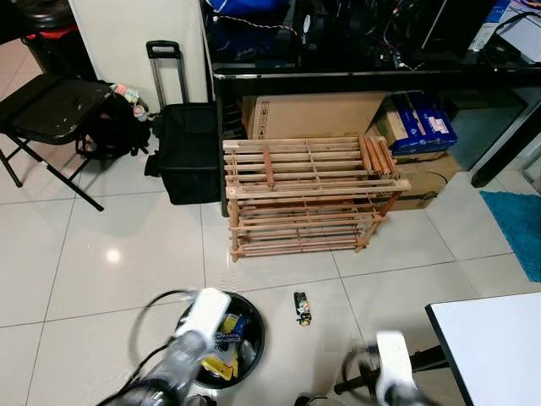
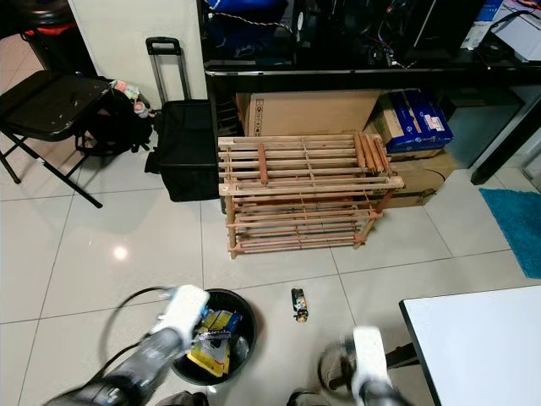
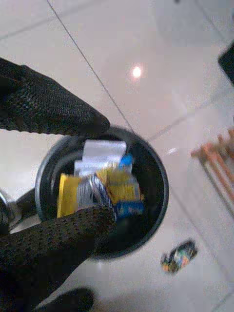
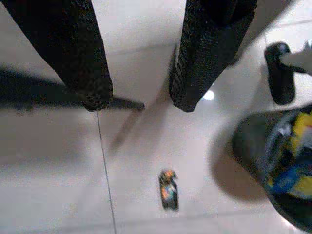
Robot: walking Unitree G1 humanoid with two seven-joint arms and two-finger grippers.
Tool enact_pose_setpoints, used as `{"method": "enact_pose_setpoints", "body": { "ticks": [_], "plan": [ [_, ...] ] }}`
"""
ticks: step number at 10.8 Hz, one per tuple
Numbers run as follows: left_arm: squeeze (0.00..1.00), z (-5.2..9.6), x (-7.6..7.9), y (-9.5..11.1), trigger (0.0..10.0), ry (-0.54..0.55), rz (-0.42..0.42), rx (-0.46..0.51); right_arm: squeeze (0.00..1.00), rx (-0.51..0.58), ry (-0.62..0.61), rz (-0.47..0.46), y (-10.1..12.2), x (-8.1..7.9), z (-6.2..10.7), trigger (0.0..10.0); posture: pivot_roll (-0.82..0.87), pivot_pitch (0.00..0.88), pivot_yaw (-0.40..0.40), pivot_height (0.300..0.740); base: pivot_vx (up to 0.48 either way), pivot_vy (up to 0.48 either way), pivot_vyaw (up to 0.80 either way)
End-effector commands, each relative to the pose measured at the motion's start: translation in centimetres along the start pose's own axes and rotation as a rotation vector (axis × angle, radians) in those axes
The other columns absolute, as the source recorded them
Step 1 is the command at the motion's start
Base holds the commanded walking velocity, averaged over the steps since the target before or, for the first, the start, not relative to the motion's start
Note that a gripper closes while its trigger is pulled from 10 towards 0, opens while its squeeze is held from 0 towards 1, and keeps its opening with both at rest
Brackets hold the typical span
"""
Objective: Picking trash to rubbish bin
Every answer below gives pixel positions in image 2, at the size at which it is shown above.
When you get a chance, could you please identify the blue shaggy rug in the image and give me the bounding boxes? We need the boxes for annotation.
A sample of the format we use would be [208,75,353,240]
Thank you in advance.
[479,188,541,280]

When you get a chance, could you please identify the large brown cardboard box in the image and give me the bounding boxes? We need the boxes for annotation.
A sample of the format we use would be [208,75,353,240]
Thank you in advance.
[237,89,385,139]

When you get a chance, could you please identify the yellow snack wrapper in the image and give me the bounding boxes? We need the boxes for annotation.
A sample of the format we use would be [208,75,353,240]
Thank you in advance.
[188,310,242,377]

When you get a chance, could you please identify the colourful toy keychain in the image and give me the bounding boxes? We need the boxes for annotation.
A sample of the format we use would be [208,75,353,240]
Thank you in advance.
[112,80,150,118]

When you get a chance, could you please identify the black round rubbish bin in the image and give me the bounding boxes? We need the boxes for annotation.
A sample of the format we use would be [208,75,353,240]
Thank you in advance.
[169,289,257,387]

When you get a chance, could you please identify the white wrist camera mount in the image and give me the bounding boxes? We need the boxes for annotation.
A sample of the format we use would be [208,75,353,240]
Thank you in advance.
[351,327,392,394]
[152,285,210,339]

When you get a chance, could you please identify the wooden slatted shoe rack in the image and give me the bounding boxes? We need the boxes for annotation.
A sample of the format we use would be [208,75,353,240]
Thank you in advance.
[217,131,405,259]

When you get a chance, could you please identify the blue printed carton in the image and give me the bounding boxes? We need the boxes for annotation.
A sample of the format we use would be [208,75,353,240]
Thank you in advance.
[383,89,455,155]

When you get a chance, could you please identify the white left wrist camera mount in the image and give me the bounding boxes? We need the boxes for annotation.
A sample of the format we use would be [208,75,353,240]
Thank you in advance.
[152,285,210,339]

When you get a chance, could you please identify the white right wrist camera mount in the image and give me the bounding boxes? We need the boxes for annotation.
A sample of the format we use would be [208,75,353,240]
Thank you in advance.
[351,327,392,394]

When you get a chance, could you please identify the white table with black edge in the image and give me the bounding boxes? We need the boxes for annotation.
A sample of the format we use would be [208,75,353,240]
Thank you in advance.
[400,286,541,406]

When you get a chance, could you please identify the black backpack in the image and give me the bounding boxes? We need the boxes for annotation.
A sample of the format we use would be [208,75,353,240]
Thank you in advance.
[80,80,153,157]

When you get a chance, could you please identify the low brown cardboard box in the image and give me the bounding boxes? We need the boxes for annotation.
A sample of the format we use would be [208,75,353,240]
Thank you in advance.
[368,149,458,208]

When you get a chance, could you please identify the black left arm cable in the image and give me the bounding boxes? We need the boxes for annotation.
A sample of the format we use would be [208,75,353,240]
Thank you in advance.
[106,286,166,373]

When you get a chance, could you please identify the black trolley case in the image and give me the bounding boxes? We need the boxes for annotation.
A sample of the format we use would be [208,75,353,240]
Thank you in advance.
[145,37,219,202]

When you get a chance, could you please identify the small black trash wrapper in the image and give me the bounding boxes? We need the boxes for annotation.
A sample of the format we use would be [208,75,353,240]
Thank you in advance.
[291,288,309,324]

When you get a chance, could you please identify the black folding chair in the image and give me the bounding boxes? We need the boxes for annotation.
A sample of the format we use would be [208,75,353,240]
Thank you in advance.
[0,71,111,209]

